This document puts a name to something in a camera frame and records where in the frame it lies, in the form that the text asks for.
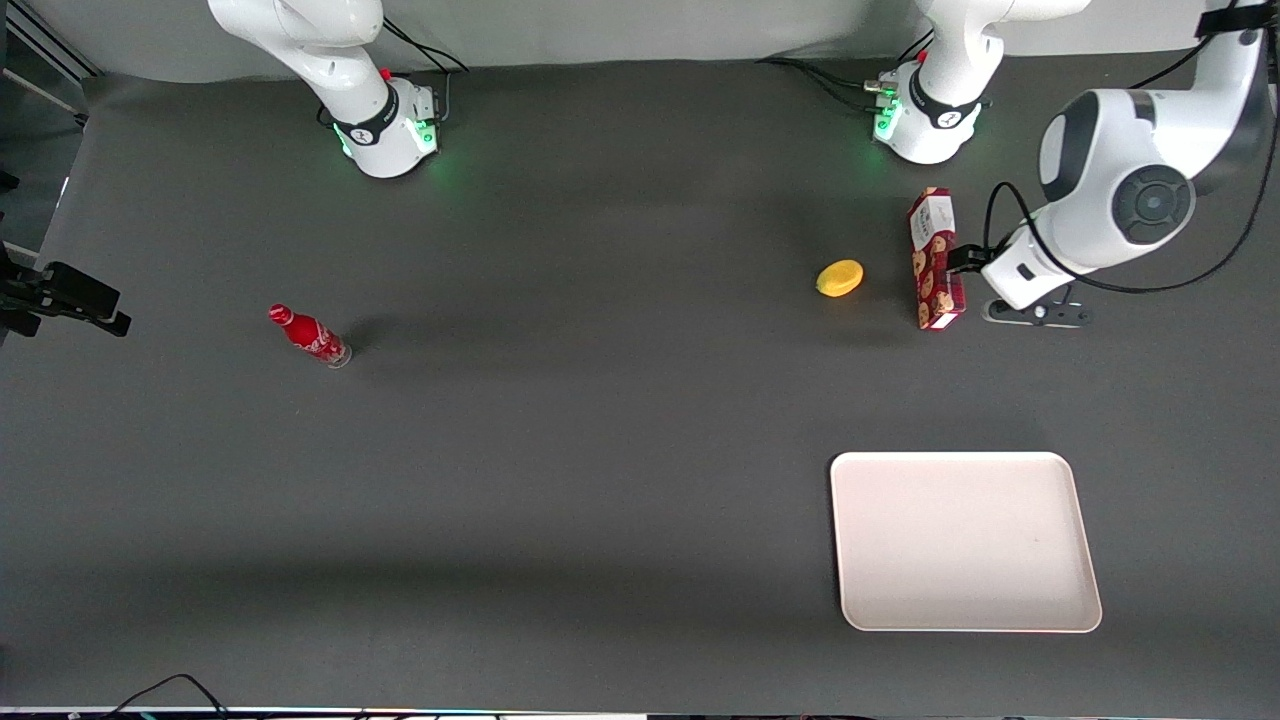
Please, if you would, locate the red cookie box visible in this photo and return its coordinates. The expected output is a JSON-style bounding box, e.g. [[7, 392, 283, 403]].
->
[[908, 187, 967, 331]]

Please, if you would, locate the cream plastic tray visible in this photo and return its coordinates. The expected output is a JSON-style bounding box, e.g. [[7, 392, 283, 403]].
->
[[830, 451, 1103, 634]]

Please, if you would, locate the yellow lemon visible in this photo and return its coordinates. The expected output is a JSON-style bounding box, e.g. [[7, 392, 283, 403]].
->
[[815, 259, 865, 298]]

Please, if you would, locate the red cola bottle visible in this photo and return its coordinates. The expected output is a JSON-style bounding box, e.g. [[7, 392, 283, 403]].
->
[[268, 303, 353, 369]]

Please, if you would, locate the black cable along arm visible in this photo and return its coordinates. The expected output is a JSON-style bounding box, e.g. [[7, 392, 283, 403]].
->
[[983, 60, 1280, 296]]

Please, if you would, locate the black base cable bundle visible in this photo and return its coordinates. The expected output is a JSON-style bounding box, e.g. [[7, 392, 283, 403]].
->
[[382, 17, 470, 123], [756, 28, 936, 113]]

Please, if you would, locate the black cable at table edge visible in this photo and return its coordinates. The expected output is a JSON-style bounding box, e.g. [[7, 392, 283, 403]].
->
[[98, 673, 233, 720]]

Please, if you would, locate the aluminium frame profile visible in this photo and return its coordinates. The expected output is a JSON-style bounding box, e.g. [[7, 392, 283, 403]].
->
[[0, 0, 103, 128]]

